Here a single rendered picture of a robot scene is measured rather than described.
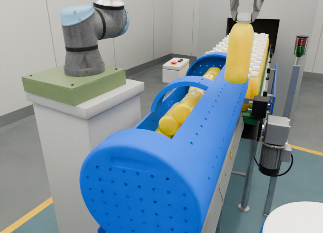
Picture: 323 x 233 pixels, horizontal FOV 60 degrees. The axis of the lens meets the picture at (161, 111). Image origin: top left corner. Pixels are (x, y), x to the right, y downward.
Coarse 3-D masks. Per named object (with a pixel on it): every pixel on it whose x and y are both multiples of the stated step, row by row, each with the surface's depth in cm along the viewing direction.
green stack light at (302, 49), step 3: (294, 45) 153; (294, 48) 153; (297, 48) 151; (300, 48) 150; (303, 48) 150; (306, 48) 151; (294, 51) 153; (297, 51) 152; (300, 51) 151; (303, 51) 151; (294, 54) 153; (297, 54) 152; (300, 54) 151; (303, 54) 151
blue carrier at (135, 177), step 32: (192, 64) 127; (224, 64) 127; (160, 96) 93; (224, 96) 87; (192, 128) 63; (224, 128) 76; (96, 160) 57; (128, 160) 55; (160, 160) 51; (192, 160) 55; (96, 192) 61; (128, 192) 57; (160, 192) 54; (192, 192) 51; (128, 224) 61; (160, 224) 58; (192, 224) 54
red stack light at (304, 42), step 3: (297, 39) 150; (300, 39) 149; (303, 39) 148; (306, 39) 148; (297, 42) 150; (300, 42) 149; (303, 42) 149; (306, 42) 149; (297, 45) 151; (300, 45) 150; (303, 45) 149; (306, 45) 150
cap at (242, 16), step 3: (240, 12) 77; (243, 12) 77; (246, 12) 77; (237, 15) 76; (240, 15) 75; (243, 15) 74; (246, 15) 74; (249, 15) 75; (237, 18) 76; (240, 18) 75; (243, 18) 75; (246, 18) 75; (249, 18) 75
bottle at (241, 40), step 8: (240, 24) 76; (248, 24) 76; (232, 32) 77; (240, 32) 75; (248, 32) 75; (232, 40) 77; (240, 40) 76; (248, 40) 76; (232, 48) 78; (240, 48) 77; (248, 48) 77; (232, 56) 78; (240, 56) 77; (248, 56) 78; (232, 64) 79; (240, 64) 78; (248, 64) 79; (224, 72) 83; (232, 72) 80; (240, 72) 79; (232, 80) 81; (240, 80) 80
